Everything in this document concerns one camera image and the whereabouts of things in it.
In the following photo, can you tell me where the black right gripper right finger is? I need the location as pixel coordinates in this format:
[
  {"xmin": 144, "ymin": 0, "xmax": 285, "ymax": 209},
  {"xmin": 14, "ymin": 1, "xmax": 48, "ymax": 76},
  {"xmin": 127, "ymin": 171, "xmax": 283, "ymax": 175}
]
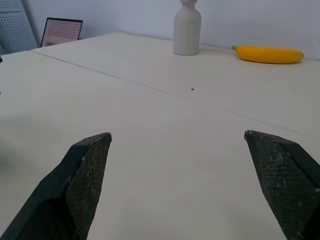
[{"xmin": 244, "ymin": 129, "xmax": 320, "ymax": 240}]

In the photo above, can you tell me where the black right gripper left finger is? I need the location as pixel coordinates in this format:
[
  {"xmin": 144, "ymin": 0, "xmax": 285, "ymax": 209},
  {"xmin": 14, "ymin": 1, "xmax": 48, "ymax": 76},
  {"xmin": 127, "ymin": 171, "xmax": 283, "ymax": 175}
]
[{"xmin": 0, "ymin": 132, "xmax": 113, "ymax": 240}]

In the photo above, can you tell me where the yellow banana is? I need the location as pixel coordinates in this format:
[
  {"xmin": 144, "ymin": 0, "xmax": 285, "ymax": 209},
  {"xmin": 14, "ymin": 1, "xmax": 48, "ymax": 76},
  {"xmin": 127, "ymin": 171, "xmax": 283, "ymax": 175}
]
[{"xmin": 231, "ymin": 44, "xmax": 305, "ymax": 64}]

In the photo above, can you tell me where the black framed laptop screen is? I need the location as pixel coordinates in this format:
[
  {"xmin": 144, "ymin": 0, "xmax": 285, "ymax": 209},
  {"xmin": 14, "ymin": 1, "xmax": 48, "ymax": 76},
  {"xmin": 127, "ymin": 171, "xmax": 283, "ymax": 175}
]
[{"xmin": 39, "ymin": 17, "xmax": 84, "ymax": 48}]

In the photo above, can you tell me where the white perforated metal panel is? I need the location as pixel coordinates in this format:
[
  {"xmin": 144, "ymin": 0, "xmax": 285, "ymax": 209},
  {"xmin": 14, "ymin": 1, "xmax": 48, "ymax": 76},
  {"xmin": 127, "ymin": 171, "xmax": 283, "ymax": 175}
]
[{"xmin": 0, "ymin": 0, "xmax": 39, "ymax": 56}]

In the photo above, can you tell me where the white ceramic vase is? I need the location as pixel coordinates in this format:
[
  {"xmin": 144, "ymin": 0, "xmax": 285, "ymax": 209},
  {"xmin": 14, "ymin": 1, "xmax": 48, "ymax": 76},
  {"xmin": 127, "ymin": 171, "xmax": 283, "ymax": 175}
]
[{"xmin": 173, "ymin": 0, "xmax": 202, "ymax": 56}]

